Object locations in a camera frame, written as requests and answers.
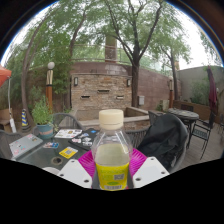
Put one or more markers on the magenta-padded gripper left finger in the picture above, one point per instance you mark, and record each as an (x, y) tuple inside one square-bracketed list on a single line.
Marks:
[(86, 163)]

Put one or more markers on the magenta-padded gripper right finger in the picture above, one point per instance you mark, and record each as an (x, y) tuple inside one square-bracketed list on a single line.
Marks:
[(138, 163)]

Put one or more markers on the clear bottle with yellow label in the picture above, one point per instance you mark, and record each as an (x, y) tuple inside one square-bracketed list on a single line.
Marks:
[(112, 160)]

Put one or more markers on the small yellow card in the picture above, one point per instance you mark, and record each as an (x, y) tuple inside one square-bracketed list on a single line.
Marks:
[(68, 152)]

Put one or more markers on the black laptop with stickers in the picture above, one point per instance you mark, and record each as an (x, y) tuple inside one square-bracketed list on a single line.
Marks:
[(83, 140)]

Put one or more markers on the black jacket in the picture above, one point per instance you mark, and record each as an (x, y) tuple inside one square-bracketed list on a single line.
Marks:
[(163, 140)]

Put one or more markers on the white sticker sheet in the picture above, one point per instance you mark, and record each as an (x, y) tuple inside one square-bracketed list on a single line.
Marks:
[(68, 133)]

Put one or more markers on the small colourful sticker sheet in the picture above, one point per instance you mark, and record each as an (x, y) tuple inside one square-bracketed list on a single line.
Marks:
[(51, 145)]

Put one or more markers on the green plant in blue pot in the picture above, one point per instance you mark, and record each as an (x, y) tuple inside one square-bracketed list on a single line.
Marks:
[(43, 116)]

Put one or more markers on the grey laptop with stickers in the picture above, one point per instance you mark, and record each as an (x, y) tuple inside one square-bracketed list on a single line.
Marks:
[(25, 145)]

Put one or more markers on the round dark patio table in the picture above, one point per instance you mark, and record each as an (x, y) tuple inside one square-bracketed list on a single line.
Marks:
[(183, 115)]

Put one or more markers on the black metal chair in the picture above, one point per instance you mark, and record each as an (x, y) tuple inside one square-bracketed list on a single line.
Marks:
[(201, 133)]

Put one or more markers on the blue yellow striped cone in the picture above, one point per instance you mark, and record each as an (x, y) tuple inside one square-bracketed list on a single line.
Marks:
[(24, 118)]

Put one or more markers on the tall dark-trunked tree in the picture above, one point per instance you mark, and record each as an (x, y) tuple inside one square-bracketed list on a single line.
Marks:
[(135, 86)]

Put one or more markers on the leaning grey-trunked tree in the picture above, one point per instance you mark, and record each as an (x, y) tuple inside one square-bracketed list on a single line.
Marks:
[(24, 86)]

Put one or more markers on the closed maroon umbrella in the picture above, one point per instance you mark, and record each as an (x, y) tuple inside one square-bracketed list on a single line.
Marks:
[(212, 90)]

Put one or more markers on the orange patio umbrella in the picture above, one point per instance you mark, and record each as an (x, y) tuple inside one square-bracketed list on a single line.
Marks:
[(4, 73)]

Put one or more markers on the grey wall box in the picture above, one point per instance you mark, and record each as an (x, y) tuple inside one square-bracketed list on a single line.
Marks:
[(141, 100)]

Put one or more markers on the wooden globe lamp post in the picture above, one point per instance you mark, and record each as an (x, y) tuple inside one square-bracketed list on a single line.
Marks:
[(171, 95), (50, 90)]

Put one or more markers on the black wall lantern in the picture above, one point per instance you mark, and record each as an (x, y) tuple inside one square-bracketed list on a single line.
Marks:
[(76, 81), (128, 82)]

